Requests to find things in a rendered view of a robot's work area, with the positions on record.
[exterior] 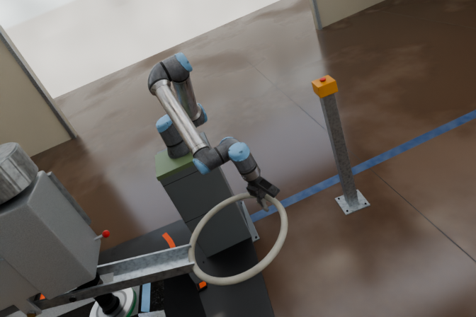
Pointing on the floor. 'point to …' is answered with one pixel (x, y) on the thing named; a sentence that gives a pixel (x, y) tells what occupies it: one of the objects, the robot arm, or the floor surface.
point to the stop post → (338, 146)
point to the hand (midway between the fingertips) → (271, 206)
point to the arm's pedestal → (229, 215)
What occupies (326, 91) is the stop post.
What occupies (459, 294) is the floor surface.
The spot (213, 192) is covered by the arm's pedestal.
